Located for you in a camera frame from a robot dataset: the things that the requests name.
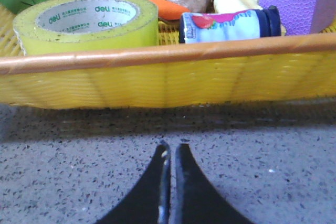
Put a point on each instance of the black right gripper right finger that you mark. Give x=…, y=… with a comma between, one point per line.
x=197, y=199

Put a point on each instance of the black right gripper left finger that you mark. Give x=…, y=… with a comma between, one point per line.
x=149, y=199

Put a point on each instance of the yellow tape roll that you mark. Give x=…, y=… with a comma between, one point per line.
x=56, y=26

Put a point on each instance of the yellow woven basket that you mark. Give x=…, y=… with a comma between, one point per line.
x=171, y=74

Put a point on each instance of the small yogurt bottle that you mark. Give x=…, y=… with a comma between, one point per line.
x=243, y=25

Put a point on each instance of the orange toy carrot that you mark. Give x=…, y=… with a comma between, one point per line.
x=168, y=10

